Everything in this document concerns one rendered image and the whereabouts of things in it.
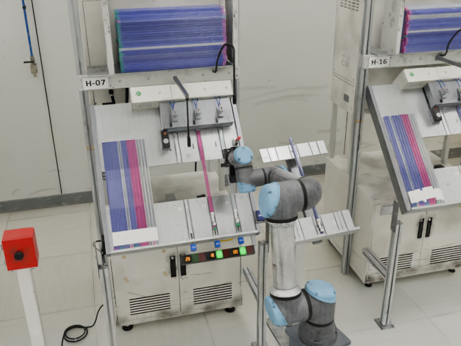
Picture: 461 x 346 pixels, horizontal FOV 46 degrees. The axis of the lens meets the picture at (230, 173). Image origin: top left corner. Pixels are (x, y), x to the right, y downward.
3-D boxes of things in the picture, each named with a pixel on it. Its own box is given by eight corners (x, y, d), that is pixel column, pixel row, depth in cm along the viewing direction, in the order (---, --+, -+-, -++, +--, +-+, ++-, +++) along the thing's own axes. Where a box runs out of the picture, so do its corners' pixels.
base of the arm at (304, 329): (345, 340, 209) (347, 319, 205) (313, 353, 203) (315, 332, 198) (321, 317, 221) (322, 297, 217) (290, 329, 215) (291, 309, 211)
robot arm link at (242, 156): (237, 167, 222) (234, 146, 222) (231, 169, 233) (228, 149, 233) (255, 164, 224) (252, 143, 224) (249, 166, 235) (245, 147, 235)
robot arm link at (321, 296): (340, 320, 204) (343, 291, 199) (308, 328, 201) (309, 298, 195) (326, 301, 215) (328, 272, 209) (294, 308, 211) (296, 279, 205)
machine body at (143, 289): (242, 314, 308) (242, 218, 282) (117, 336, 292) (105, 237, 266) (216, 253, 365) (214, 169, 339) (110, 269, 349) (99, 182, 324)
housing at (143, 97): (228, 106, 276) (233, 94, 263) (131, 115, 265) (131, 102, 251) (226, 93, 278) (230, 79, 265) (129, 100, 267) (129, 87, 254)
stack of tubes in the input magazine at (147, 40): (227, 65, 262) (226, 7, 250) (120, 73, 250) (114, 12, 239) (221, 60, 273) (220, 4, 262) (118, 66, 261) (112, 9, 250)
